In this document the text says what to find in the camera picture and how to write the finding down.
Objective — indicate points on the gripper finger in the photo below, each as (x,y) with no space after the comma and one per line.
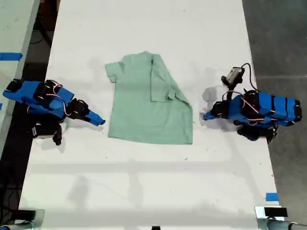
(210,113)
(209,117)
(92,122)
(94,116)

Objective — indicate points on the pale green T-shirt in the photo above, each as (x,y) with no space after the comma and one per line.
(148,115)

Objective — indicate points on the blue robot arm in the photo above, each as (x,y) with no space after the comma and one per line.
(268,107)
(28,94)

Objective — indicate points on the long blue tape strip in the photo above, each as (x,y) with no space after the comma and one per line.
(10,56)

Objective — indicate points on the square blue tape piece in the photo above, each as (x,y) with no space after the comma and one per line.
(272,197)

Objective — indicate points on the white side table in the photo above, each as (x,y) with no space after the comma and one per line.
(14,28)

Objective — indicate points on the small black box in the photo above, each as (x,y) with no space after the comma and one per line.
(275,212)
(27,213)

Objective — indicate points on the black camera stalk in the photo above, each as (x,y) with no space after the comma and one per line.
(58,137)
(230,94)

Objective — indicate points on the black camera box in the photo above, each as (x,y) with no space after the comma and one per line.
(44,130)
(233,74)

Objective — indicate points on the grey round post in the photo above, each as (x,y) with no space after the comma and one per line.
(280,225)

